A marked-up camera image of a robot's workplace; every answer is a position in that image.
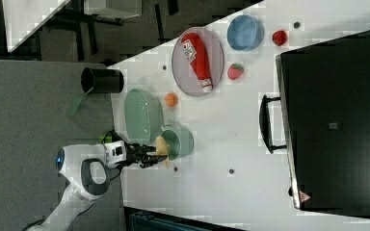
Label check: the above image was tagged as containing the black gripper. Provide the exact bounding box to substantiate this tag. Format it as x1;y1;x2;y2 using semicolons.
122;143;168;168

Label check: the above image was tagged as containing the peeled yellow banana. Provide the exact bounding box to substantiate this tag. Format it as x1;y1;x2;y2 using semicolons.
155;136;170;167

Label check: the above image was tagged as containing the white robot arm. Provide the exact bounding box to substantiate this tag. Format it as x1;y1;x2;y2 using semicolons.
22;141;168;231

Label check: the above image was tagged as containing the green mug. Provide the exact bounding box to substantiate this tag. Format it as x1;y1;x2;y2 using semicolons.
161;124;194;161

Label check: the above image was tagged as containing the green tape piece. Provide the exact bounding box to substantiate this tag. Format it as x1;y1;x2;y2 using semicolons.
100;136;112;143

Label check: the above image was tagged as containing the large green bowl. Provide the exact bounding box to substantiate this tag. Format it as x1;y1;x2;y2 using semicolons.
124;89;163;145

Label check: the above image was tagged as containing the small orange fruit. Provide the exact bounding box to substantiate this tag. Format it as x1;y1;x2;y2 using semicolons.
164;92;178;108

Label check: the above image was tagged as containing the grey oval plate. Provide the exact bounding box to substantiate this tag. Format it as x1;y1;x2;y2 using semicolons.
172;27;224;97

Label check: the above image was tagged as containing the black cylinder upper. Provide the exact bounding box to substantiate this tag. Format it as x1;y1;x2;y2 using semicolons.
81;67;124;93

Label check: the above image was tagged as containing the red ketchup bottle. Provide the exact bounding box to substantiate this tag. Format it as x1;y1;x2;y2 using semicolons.
181;33;213;93

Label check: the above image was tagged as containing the red strawberry toy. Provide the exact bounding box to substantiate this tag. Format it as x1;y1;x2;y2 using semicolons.
227;64;244;80

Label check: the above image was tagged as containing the blue bowl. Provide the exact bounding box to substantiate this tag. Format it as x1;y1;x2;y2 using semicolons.
226;15;264;51

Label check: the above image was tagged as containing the red round fruit toy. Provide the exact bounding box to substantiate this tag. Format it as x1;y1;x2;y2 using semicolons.
272;30;288;46

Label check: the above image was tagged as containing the white table corner background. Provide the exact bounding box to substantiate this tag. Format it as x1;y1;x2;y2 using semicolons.
1;0;71;53

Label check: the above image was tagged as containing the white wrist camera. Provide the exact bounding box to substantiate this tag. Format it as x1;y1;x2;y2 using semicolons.
104;141;126;168

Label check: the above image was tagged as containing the black oven handle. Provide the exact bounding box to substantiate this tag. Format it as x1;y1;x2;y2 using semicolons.
259;95;286;154

